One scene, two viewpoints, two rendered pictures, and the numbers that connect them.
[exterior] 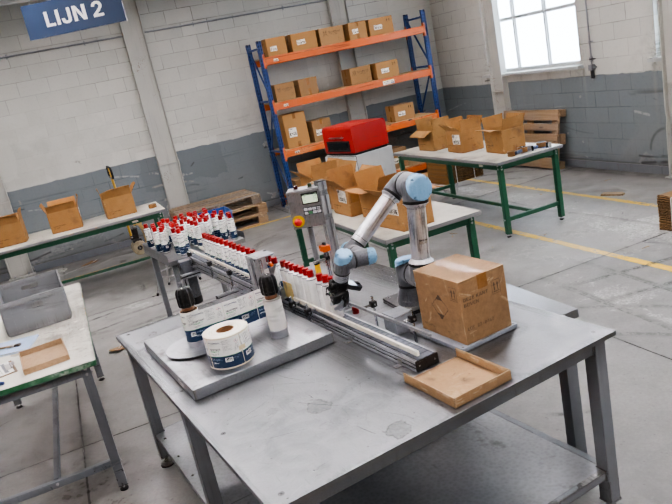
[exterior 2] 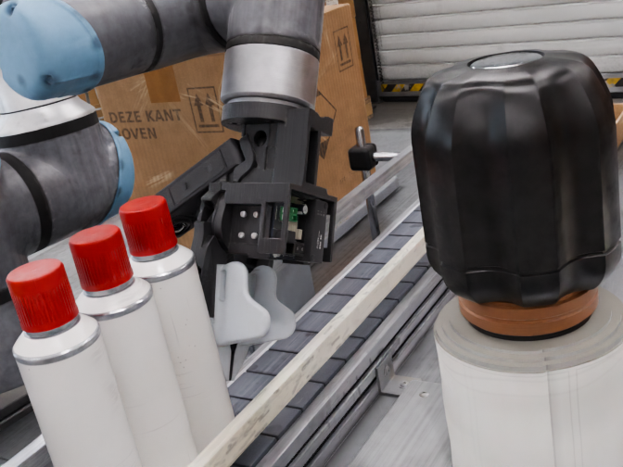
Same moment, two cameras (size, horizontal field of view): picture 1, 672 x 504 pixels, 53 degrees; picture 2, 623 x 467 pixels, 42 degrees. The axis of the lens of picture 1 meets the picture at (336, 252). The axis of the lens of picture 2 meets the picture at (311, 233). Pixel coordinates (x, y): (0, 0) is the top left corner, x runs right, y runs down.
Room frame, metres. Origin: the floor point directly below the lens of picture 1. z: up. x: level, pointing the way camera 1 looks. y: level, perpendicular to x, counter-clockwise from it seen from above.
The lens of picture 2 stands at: (3.19, 0.57, 1.24)
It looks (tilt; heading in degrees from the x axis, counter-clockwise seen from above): 21 degrees down; 241
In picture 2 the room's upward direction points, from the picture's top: 11 degrees counter-clockwise
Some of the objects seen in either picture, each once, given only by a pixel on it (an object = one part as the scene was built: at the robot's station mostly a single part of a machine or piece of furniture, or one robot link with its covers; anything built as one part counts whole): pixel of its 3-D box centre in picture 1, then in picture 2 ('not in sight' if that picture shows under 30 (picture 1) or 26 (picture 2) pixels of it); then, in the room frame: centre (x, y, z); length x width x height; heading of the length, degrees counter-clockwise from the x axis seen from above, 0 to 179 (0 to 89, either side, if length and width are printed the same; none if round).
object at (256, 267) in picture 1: (266, 277); not in sight; (3.49, 0.39, 1.01); 0.14 x 0.13 x 0.26; 27
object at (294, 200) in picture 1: (307, 206); not in sight; (3.29, 0.09, 1.38); 0.17 x 0.10 x 0.19; 82
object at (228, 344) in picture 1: (228, 344); not in sight; (2.79, 0.54, 0.95); 0.20 x 0.20 x 0.14
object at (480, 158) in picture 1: (473, 182); not in sight; (7.66, -1.71, 0.39); 2.20 x 0.80 x 0.78; 20
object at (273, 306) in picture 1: (273, 305); (534, 381); (2.96, 0.33, 1.03); 0.09 x 0.09 x 0.30
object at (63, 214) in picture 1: (63, 213); not in sight; (7.96, 3.03, 0.96); 0.43 x 0.42 x 0.37; 107
